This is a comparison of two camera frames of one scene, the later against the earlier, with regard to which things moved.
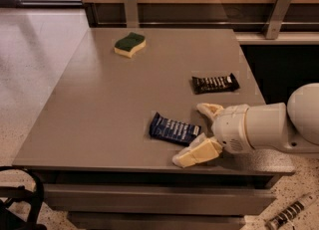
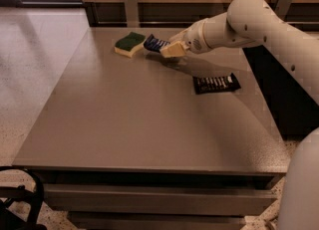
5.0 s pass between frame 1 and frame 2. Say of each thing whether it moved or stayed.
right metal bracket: stayed
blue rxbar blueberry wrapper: moved
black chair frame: stayed
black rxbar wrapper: stayed
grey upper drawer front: stayed
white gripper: moved
